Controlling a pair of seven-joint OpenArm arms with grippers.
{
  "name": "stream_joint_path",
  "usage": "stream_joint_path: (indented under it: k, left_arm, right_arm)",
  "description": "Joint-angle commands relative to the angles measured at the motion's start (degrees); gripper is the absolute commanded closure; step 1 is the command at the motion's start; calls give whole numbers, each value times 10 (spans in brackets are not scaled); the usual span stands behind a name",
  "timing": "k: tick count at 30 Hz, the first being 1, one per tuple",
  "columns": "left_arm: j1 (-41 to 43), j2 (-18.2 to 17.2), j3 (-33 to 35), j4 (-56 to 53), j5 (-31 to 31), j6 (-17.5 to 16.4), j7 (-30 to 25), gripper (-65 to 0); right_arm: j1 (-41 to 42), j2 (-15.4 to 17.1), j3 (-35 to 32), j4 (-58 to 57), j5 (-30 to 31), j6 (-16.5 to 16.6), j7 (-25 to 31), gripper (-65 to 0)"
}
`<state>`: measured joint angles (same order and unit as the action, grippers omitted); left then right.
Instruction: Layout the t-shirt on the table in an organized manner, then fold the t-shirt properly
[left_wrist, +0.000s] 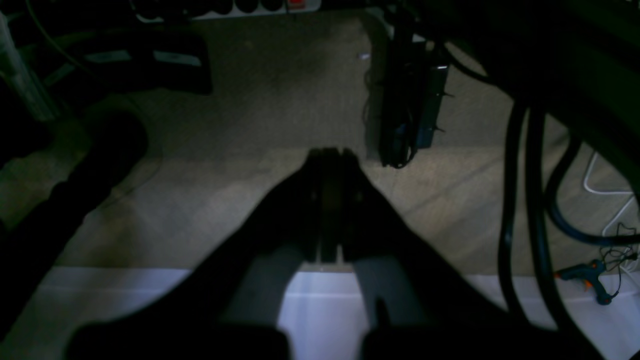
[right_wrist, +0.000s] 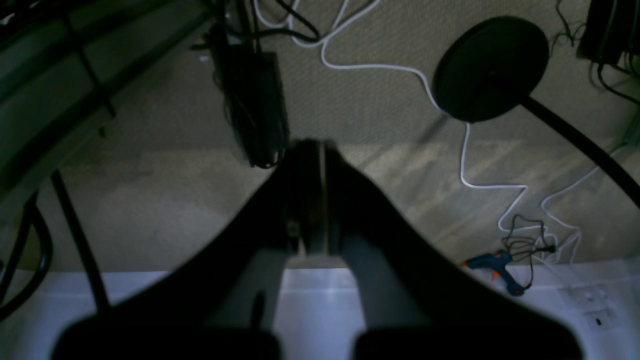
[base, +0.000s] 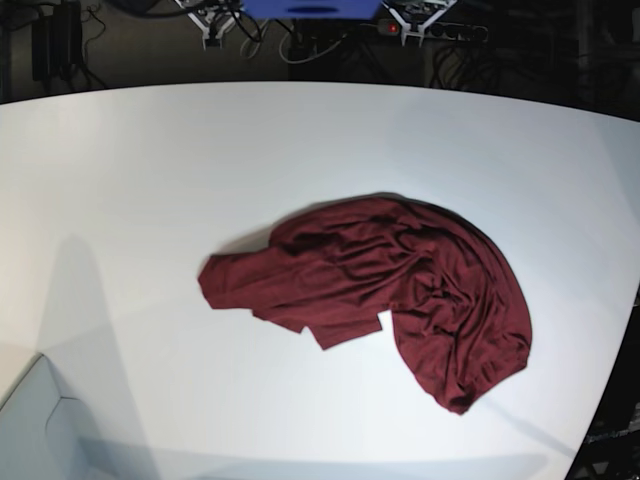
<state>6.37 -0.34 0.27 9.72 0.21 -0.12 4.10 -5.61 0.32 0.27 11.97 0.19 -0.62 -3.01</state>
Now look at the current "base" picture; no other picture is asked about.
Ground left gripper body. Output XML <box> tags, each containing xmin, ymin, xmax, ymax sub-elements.
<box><xmin>382</xmin><ymin>0</ymin><xmax>458</xmax><ymax>46</ymax></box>

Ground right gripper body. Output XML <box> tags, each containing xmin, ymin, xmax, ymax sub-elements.
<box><xmin>175</xmin><ymin>0</ymin><xmax>240</xmax><ymax>49</ymax></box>

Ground dark red t-shirt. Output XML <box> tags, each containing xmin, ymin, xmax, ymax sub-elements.
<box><xmin>198</xmin><ymin>196</ymin><xmax>532</xmax><ymax>415</ymax></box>

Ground black power strip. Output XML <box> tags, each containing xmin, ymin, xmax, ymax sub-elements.
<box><xmin>376</xmin><ymin>19</ymin><xmax>489</xmax><ymax>43</ymax></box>

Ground blue box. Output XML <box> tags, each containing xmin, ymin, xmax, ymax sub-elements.
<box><xmin>243</xmin><ymin>0</ymin><xmax>381</xmax><ymax>20</ymax></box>

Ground black box on floor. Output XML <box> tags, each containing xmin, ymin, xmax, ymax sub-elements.
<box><xmin>31</xmin><ymin>2</ymin><xmax>83</xmax><ymax>82</ymax></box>

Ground white bin corner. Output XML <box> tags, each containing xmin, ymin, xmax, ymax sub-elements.
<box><xmin>1</xmin><ymin>357</ymin><xmax>110</xmax><ymax>480</ymax></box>

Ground white cable loops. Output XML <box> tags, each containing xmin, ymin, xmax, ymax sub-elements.
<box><xmin>239</xmin><ymin>19</ymin><xmax>351</xmax><ymax>65</ymax></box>

